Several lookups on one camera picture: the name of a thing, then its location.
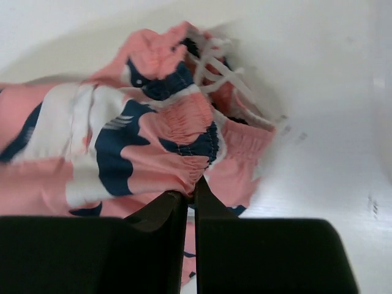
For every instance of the pink shark-print shorts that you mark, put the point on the pink shark-print shorts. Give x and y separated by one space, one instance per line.
165 113

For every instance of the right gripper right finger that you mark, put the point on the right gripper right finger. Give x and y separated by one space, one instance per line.
267 255

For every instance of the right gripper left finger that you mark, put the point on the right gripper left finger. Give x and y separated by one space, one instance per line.
142 253

